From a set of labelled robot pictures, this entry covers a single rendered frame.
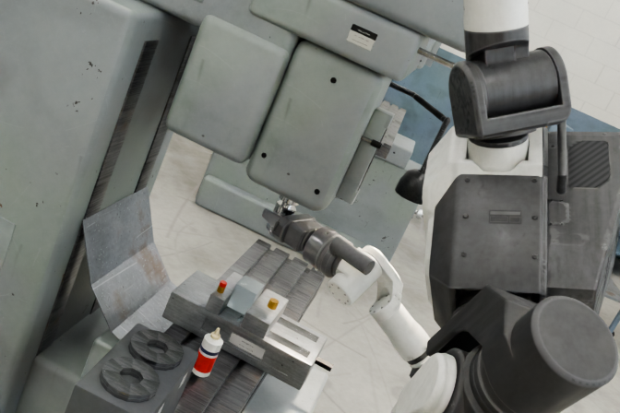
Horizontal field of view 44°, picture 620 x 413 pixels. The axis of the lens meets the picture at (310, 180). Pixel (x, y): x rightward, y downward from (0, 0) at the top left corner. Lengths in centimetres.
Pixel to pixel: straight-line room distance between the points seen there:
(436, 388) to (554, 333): 19
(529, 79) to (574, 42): 698
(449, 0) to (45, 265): 97
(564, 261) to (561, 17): 704
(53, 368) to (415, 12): 112
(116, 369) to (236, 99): 60
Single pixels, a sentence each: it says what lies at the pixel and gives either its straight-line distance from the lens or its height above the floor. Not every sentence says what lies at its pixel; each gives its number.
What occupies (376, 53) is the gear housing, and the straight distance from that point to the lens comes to 147.
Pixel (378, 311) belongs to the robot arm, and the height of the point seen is 120.
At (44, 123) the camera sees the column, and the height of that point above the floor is 128.
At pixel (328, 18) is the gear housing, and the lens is 148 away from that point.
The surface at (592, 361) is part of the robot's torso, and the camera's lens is 93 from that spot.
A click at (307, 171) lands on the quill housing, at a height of 139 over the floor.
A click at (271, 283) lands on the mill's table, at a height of 92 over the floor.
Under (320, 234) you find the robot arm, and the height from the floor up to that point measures 127.
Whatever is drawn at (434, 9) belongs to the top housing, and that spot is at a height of 178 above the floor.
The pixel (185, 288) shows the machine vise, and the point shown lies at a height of 100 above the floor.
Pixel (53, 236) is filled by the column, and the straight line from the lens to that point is 166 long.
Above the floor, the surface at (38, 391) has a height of 65.
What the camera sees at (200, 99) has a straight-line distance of 157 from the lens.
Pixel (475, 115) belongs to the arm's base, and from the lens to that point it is 110.
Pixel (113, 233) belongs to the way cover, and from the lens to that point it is 181.
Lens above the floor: 184
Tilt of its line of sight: 17 degrees down
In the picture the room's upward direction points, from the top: 24 degrees clockwise
